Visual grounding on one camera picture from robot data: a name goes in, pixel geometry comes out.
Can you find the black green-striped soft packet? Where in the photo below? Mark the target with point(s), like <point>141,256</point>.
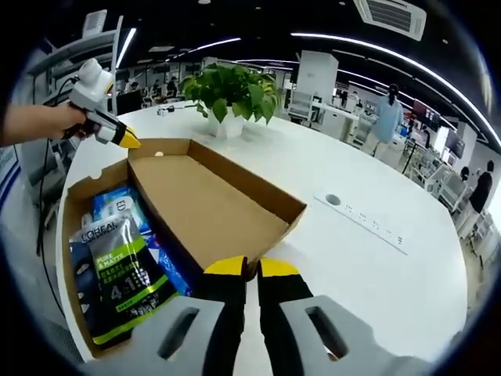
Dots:
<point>121,282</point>

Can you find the grey metal shelf rack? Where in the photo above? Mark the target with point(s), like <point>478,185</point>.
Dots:
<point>78,43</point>

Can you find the dark blue soft packet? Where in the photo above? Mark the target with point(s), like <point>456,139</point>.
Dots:
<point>168,266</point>

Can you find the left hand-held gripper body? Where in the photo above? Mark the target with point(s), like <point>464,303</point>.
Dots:
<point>94,86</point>

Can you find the white table socket panel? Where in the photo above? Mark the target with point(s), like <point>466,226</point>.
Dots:
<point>368,223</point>

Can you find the blue-framed wall poster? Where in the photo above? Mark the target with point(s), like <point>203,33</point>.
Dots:
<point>8,176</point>

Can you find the blue soft wet wipes pack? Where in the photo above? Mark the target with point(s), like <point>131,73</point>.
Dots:
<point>113,203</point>

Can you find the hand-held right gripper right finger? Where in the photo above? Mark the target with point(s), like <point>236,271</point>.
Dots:
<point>282,313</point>

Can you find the green potted plant white pot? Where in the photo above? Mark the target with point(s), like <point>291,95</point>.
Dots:
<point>231,90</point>

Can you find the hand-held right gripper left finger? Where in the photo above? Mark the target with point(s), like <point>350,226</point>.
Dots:
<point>227,313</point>

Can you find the person's left hand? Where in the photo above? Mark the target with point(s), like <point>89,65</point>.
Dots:
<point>70,119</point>

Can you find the ceiling air conditioner vent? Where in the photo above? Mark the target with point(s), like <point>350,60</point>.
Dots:
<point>391,17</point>

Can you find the long ceiling light strip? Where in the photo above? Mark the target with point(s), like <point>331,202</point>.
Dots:
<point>313,36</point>

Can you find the brown cardboard shoe box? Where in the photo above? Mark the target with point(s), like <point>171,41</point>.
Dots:
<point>211,203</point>

